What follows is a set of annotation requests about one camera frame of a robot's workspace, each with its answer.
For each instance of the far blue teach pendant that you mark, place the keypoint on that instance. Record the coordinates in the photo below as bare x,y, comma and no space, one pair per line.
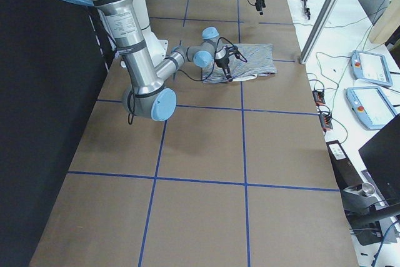
371,67

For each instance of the near blue teach pendant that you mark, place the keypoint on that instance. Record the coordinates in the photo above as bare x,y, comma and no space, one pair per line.
371,106

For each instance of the black monitor with stand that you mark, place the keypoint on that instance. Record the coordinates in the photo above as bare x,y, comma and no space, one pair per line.
372,207

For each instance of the blue teach pendant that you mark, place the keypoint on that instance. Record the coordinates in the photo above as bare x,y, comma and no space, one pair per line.
371,106
371,67

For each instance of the black orange power strip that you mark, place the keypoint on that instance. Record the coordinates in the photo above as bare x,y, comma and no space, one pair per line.
324,112

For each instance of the aluminium frame profile post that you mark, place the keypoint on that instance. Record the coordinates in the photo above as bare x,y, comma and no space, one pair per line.
318,27

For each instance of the striped polo shirt white collar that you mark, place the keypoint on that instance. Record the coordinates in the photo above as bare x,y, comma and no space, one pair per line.
259,63

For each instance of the black box white label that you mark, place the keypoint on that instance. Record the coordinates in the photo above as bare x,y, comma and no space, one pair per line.
344,171

